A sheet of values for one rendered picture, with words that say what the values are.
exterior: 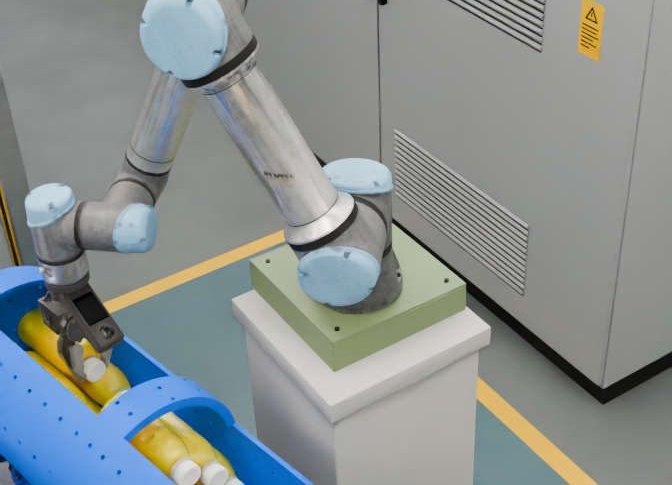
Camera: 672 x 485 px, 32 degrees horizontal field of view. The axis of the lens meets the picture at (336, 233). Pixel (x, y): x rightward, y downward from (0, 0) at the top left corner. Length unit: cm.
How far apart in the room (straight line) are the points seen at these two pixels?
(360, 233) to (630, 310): 170
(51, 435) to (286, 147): 56
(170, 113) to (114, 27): 386
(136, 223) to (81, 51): 372
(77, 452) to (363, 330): 48
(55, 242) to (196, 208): 248
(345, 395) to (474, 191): 174
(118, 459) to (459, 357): 60
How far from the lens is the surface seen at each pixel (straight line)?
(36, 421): 184
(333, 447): 193
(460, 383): 202
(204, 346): 369
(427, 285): 195
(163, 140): 182
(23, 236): 278
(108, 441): 173
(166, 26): 153
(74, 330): 193
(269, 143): 161
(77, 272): 187
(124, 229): 177
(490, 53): 323
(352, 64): 388
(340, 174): 180
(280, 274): 198
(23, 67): 541
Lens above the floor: 244
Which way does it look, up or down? 37 degrees down
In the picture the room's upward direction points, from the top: 3 degrees counter-clockwise
